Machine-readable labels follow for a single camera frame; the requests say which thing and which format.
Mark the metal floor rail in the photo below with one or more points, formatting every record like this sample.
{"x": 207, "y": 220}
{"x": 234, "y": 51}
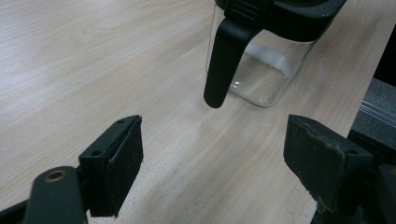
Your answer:
{"x": 378, "y": 112}

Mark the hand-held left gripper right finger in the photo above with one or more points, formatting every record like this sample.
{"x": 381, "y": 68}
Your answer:
{"x": 317, "y": 158}

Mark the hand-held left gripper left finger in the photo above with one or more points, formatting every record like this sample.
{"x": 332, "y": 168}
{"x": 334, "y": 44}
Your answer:
{"x": 115, "y": 174}

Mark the glass jar with black lid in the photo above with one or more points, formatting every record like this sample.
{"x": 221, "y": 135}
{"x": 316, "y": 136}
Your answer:
{"x": 264, "y": 62}

